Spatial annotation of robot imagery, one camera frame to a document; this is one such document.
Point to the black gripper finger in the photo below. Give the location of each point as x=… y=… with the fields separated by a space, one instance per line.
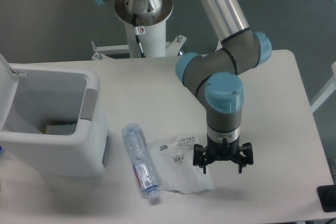
x=243 y=157
x=202 y=157

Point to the trash inside the can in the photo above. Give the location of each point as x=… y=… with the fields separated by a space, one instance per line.
x=58 y=128

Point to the clear plastic water bottle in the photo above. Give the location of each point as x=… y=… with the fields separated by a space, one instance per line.
x=142 y=163

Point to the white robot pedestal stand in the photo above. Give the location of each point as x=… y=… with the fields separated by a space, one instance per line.
x=143 y=40

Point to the black device at table edge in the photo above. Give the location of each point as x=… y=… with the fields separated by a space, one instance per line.
x=326 y=195

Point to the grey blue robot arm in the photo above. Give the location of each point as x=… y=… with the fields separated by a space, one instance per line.
x=212 y=79

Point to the blue object at left edge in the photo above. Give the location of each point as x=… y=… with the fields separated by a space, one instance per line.
x=1 y=150

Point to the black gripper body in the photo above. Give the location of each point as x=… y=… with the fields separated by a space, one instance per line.
x=223 y=151

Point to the white trash can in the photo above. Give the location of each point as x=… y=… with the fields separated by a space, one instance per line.
x=32 y=95

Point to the white frame at right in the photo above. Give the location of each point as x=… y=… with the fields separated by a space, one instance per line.
x=324 y=92

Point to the white plastic bag wrapper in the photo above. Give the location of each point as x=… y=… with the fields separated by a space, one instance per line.
x=173 y=160

